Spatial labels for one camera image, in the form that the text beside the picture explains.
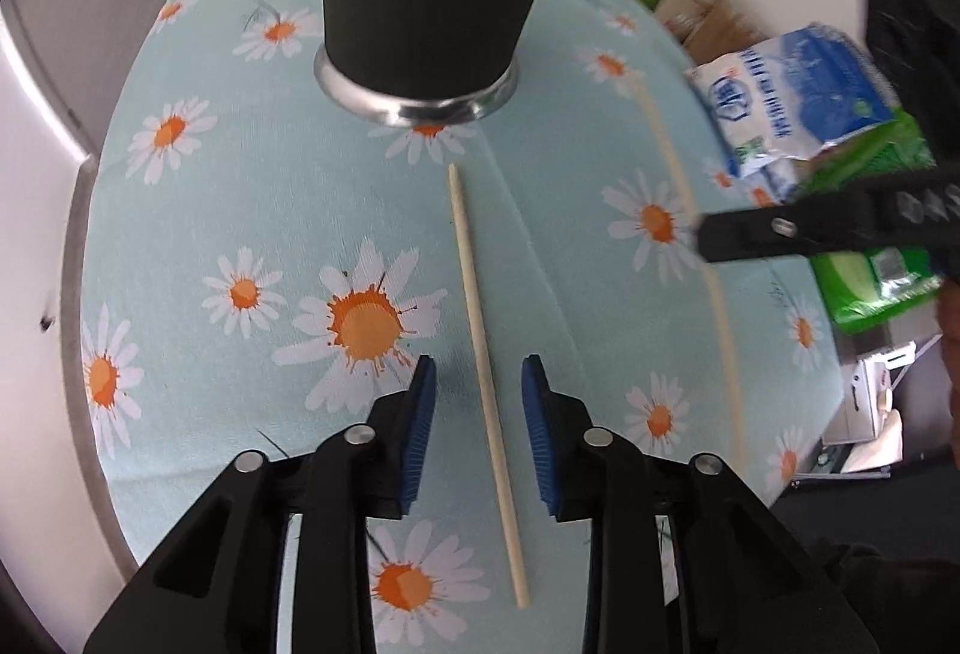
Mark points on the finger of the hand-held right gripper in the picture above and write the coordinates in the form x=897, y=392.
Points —
x=780, y=234

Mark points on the wooden chopstick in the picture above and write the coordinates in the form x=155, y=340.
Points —
x=480, y=354

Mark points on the brown paper packet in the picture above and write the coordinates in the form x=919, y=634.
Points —
x=705, y=9

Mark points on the white cardboard box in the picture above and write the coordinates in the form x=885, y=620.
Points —
x=862, y=399

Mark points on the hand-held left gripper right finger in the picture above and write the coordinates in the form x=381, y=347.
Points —
x=536, y=429

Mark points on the daisy print tablecloth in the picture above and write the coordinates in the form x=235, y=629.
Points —
x=225, y=211

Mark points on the blue and white salt bag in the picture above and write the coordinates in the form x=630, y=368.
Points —
x=787, y=91

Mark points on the green plastic bag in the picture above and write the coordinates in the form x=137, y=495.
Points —
x=862, y=294

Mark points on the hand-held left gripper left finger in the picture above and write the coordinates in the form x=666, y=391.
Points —
x=420, y=429

